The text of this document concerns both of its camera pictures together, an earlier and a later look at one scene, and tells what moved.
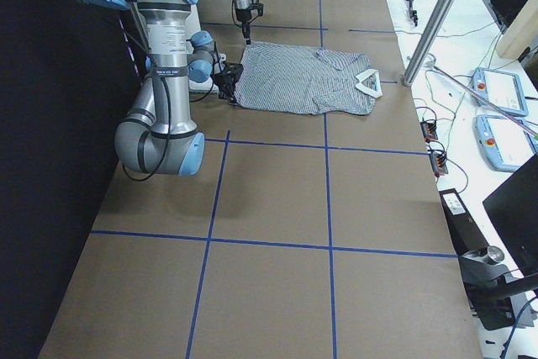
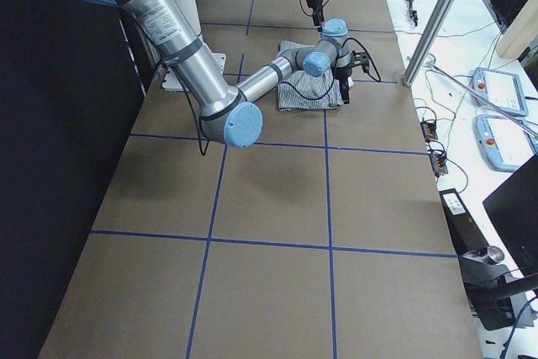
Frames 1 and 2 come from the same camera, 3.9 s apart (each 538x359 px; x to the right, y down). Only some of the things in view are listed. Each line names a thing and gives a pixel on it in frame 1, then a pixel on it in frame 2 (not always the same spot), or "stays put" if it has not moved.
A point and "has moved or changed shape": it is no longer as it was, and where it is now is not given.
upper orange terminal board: (429, 130) stays put
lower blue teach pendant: (505, 144) stays put
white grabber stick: (505, 112) stays put
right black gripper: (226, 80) -> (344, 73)
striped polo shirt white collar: (295, 81) has moved or changed shape
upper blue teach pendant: (502, 89) stays put
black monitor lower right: (513, 208) stays put
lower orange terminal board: (437, 162) stays put
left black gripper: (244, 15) -> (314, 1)
